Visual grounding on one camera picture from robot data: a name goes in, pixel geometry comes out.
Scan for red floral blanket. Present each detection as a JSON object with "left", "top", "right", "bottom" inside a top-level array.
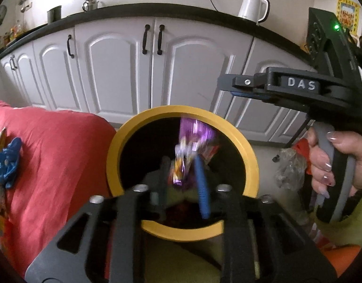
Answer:
[{"left": 0, "top": 100, "right": 117, "bottom": 272}]

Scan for white lower cabinets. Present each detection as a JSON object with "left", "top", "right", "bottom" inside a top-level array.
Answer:
[{"left": 0, "top": 15, "right": 320, "bottom": 146}]

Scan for group of condiment bottles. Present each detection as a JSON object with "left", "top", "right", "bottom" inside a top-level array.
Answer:
[{"left": 3, "top": 21, "right": 25, "bottom": 40}]

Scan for blue crumpled wrapper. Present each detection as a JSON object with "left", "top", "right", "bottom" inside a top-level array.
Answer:
[{"left": 0, "top": 138, "right": 22, "bottom": 189}]

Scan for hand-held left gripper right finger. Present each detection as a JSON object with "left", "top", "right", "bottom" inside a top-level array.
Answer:
[{"left": 194, "top": 155, "right": 338, "bottom": 283}]

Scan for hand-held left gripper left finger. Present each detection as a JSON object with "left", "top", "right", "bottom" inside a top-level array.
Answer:
[{"left": 25, "top": 156, "right": 170, "bottom": 283}]

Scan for person's right hand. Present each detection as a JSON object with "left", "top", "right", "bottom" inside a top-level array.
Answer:
[{"left": 306, "top": 127, "right": 362, "bottom": 198}]

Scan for white electric kettle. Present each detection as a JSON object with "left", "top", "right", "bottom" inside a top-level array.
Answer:
[{"left": 238, "top": 0, "right": 270, "bottom": 25}]

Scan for metal teapot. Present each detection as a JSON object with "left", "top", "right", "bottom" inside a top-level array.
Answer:
[{"left": 82, "top": 0, "right": 103, "bottom": 12}]

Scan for dark metal canister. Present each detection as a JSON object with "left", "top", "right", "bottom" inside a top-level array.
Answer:
[{"left": 47, "top": 5, "right": 63, "bottom": 24}]

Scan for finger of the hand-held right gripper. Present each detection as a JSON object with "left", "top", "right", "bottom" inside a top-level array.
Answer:
[
  {"left": 231, "top": 91, "right": 272, "bottom": 100},
  {"left": 218, "top": 73, "right": 266, "bottom": 92}
]

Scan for clear plastic bag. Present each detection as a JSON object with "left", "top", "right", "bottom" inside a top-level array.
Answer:
[{"left": 272, "top": 147, "right": 312, "bottom": 225}]

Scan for person's right forearm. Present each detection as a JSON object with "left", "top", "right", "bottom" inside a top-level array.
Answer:
[{"left": 313, "top": 187, "right": 362, "bottom": 246}]

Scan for black kitchen countertop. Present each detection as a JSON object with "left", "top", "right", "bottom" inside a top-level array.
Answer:
[{"left": 0, "top": 3, "right": 317, "bottom": 65}]

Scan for purple snack packet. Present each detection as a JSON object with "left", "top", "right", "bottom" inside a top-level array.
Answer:
[{"left": 167, "top": 117, "right": 221, "bottom": 191}]

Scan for yellow-rimmed black trash bin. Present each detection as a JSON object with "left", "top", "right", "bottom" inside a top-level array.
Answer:
[{"left": 106, "top": 105, "right": 260, "bottom": 242}]

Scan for yellow wall poster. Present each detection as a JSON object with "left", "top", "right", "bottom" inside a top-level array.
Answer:
[{"left": 336, "top": 0, "right": 362, "bottom": 34}]

